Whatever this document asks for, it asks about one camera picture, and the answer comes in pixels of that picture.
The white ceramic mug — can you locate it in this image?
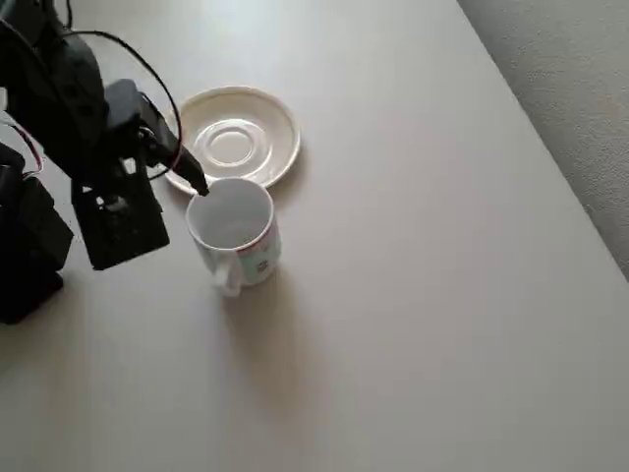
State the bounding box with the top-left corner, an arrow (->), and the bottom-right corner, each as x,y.
185,177 -> 282,298

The cream ceramic saucer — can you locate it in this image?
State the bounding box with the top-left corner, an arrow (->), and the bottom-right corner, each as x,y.
163,86 -> 303,196

